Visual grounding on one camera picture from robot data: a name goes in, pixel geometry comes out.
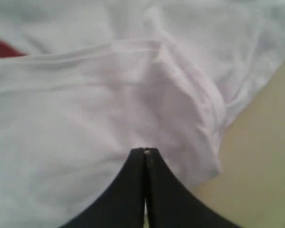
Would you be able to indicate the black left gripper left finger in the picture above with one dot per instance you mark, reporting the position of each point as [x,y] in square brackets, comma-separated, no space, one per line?
[121,205]

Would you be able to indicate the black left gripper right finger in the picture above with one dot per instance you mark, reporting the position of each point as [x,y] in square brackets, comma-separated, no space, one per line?
[169,204]

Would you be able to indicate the white t-shirt red lettering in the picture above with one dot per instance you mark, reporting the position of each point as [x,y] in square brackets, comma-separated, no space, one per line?
[82,82]

